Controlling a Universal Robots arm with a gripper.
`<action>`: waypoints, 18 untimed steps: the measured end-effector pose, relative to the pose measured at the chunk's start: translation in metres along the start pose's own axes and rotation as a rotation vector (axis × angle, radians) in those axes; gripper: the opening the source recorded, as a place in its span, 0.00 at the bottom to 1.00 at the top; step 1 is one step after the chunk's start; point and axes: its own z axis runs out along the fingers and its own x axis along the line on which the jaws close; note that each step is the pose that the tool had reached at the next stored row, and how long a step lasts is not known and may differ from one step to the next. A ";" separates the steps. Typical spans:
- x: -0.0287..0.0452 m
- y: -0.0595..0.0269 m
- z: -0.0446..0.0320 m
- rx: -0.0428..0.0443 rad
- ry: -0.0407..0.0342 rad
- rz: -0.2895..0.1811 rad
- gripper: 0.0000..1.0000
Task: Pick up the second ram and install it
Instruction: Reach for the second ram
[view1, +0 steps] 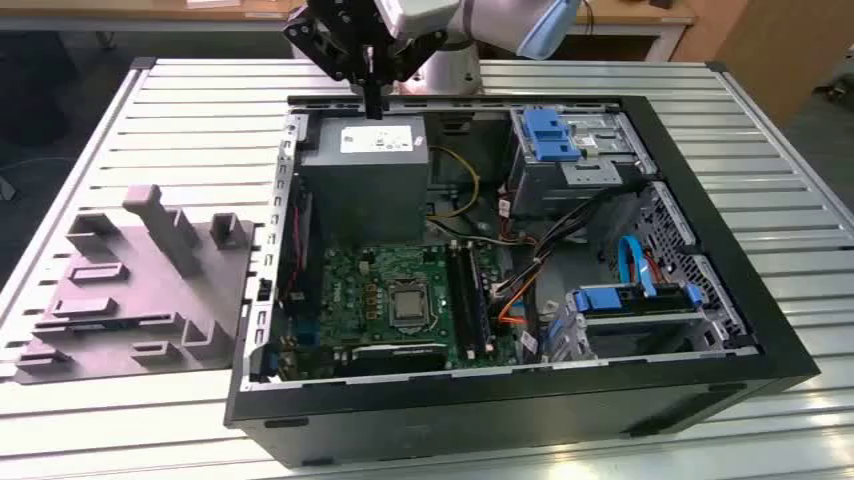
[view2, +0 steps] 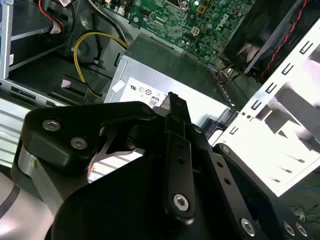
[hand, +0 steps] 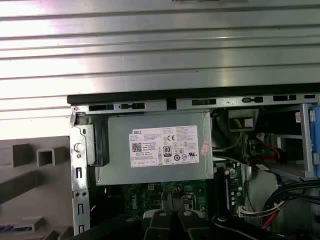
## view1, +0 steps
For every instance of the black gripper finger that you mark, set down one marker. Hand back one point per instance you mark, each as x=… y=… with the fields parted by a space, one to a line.
x=328 y=60
x=417 y=57

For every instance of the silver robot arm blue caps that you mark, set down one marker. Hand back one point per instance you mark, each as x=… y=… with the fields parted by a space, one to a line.
x=454 y=65

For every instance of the blue drive latch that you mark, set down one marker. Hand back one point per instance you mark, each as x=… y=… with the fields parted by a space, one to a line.
x=550 y=135

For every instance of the grey power supply unit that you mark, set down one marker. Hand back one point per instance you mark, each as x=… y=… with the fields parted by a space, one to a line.
x=361 y=200

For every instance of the wooden desk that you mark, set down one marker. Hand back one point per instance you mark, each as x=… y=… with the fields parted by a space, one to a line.
x=134 y=12

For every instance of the metal drive cage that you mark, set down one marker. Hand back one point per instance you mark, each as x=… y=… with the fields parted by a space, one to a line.
x=588 y=175

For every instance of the small black box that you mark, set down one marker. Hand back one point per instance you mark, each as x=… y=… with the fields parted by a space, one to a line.
x=661 y=4

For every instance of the green motherboard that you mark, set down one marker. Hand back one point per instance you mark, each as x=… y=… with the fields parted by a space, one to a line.
x=348 y=270

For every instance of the CPU socket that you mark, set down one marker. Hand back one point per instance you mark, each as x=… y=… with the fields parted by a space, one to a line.
x=409 y=284

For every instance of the silver CPU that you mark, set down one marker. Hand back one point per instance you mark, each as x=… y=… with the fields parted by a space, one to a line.
x=410 y=305

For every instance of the wooden cabinet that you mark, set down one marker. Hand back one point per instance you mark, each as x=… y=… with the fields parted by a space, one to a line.
x=768 y=50

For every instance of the blue disk carrier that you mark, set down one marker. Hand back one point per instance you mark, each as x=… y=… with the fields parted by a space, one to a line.
x=601 y=300

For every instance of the grey parts rack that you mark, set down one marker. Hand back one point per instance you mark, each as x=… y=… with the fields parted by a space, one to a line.
x=134 y=300

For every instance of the black graphics card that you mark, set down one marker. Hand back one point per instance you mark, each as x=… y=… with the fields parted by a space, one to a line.
x=401 y=352

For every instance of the blue video port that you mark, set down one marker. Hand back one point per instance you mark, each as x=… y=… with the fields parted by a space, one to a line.
x=271 y=362

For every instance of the metal disk bay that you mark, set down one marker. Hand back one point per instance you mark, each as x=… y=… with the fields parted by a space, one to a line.
x=668 y=319

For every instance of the black PC case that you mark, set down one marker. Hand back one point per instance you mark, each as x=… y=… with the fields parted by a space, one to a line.
x=468 y=425

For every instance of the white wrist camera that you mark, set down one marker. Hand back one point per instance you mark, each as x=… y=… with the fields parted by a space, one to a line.
x=414 y=17

